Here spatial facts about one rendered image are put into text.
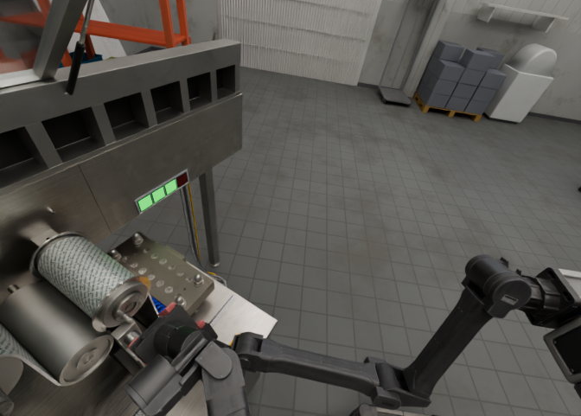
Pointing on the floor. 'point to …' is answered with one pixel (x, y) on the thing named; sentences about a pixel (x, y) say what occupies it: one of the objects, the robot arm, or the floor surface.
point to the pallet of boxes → (460, 80)
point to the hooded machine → (522, 84)
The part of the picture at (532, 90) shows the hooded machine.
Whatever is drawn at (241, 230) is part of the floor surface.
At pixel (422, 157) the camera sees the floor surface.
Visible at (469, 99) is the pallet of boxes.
